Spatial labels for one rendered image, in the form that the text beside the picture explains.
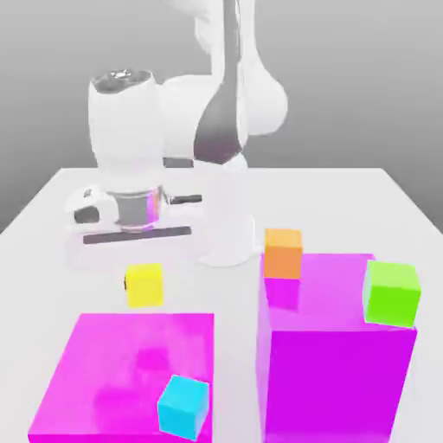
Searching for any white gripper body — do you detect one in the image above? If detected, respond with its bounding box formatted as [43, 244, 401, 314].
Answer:
[64, 225, 195, 272]

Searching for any small yellow cube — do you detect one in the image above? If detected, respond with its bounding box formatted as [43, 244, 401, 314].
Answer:
[124, 262, 164, 309]

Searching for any small orange cube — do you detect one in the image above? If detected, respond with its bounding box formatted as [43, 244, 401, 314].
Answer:
[263, 228, 305, 281]

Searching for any small cyan cube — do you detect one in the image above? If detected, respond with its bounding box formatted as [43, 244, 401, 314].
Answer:
[157, 375, 211, 443]

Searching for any small green cube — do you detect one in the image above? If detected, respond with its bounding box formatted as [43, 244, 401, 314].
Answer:
[362, 260, 422, 330]

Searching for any large magenta box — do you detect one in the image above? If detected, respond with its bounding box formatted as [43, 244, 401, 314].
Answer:
[27, 312, 216, 443]

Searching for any large purple box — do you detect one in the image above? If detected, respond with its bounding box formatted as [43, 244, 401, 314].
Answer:
[255, 252, 419, 443]

